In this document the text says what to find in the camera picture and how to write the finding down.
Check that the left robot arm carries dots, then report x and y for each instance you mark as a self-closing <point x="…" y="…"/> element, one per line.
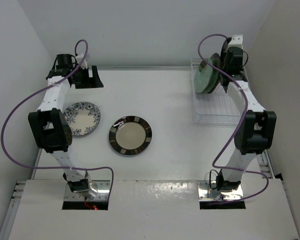
<point x="49" y="127"/>

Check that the black patterned rim plate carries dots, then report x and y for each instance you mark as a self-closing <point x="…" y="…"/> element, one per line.
<point x="130" y="135"/>

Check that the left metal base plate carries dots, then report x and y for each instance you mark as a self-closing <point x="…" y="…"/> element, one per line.
<point x="102" y="195"/>

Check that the grey rimmed plate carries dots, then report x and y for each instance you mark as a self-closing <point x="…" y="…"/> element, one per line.
<point x="224" y="52"/>
<point x="216" y="62"/>

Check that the white wire dish rack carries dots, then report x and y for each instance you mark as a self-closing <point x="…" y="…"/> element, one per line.
<point x="215" y="109"/>

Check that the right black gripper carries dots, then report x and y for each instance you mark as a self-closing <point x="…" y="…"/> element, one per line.
<point x="242" y="65"/>

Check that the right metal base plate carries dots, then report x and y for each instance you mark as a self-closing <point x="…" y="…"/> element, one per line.
<point x="208" y="194"/>

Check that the blue floral white plate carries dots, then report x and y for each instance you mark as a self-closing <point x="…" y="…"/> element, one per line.
<point x="82" y="117"/>

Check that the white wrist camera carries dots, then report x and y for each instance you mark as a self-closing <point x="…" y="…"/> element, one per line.
<point x="80" y="58"/>
<point x="236" y="41"/>

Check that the teal flower plate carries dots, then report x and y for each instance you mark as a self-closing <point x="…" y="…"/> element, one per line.
<point x="202" y="75"/>
<point x="213" y="82"/>

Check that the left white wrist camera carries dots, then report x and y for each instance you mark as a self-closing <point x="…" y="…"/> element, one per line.
<point x="80" y="58"/>

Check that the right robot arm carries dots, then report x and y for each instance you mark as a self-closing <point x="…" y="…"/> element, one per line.
<point x="256" y="126"/>

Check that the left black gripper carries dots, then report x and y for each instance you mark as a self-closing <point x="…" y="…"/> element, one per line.
<point x="90" y="82"/>

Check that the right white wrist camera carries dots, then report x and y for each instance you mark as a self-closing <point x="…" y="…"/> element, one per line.
<point x="236" y="41"/>

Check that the metal base plate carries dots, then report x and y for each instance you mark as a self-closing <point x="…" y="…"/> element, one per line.
<point x="102" y="195"/>
<point x="208" y="194"/>

